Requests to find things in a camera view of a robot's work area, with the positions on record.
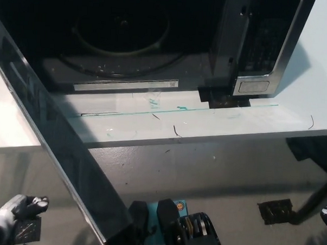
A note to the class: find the thin green tape line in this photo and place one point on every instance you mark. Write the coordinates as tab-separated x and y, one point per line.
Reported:
234	107

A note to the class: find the black microwave oven body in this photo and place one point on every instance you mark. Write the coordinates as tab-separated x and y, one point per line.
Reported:
227	35

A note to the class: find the round glass turntable plate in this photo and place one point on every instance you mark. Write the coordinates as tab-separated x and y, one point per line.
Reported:
124	31

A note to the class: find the black metal pole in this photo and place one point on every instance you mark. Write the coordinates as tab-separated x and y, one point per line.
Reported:
314	199

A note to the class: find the black floor tape patch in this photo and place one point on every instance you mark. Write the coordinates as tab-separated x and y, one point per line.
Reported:
28	230
273	211

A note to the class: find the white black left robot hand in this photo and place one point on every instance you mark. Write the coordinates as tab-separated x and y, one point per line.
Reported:
13	209

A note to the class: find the black teal robot torso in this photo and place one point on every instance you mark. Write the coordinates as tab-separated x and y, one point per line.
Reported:
180	231

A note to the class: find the black glass microwave door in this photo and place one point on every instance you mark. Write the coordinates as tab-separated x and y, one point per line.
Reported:
57	128

